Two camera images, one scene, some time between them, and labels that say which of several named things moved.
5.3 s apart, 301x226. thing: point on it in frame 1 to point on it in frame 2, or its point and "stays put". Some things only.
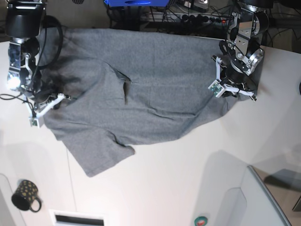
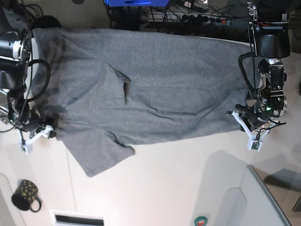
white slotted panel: x=59 y=217 stays put
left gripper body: x=42 y=97 to x=30 y=121
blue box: x=137 y=3 stays put
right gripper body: x=239 y=78 to x=252 y=117
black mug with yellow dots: x=26 y=192 stays put
